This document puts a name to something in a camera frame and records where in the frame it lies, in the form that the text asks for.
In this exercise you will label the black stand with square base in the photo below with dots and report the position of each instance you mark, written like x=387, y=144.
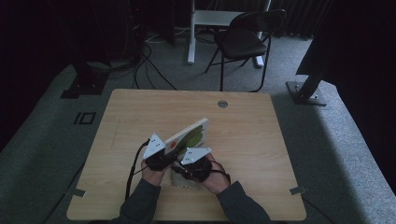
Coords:
x=87, y=84

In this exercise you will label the dark curtain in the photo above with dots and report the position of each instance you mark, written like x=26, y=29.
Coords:
x=295, y=18

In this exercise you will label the black slanted stand with base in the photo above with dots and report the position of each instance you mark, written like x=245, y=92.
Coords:
x=306, y=93

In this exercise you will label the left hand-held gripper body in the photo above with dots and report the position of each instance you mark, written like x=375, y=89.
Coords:
x=154, y=147

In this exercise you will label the black floor tape marking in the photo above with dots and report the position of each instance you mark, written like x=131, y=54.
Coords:
x=84, y=118

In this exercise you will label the white desk frame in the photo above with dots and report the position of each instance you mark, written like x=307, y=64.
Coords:
x=191, y=46

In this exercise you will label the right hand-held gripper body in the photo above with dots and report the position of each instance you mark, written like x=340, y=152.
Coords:
x=199, y=169

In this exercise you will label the white cloth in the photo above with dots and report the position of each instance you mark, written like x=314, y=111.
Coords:
x=183, y=182

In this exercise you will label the person's left hand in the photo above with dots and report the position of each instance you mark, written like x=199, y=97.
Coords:
x=152, y=177

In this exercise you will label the black folding chair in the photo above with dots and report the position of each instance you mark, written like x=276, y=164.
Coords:
x=243, y=43

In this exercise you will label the grey tape piece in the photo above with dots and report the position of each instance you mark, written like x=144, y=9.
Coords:
x=298, y=190
x=78, y=192

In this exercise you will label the white book with green leaf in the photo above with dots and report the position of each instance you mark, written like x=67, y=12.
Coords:
x=193, y=133

